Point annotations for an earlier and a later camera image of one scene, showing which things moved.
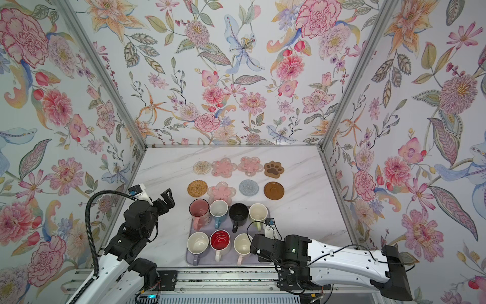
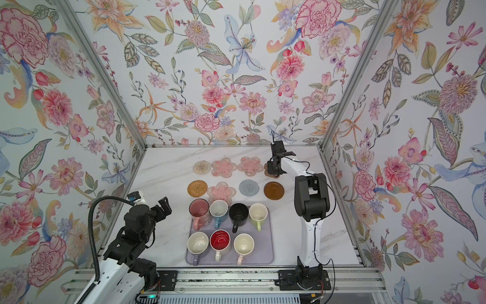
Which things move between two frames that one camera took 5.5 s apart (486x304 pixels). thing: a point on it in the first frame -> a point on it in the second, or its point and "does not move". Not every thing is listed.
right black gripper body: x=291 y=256 -> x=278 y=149
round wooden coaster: x=273 y=190 does not move
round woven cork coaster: x=197 y=188 does not move
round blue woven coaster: x=249 y=187 does not move
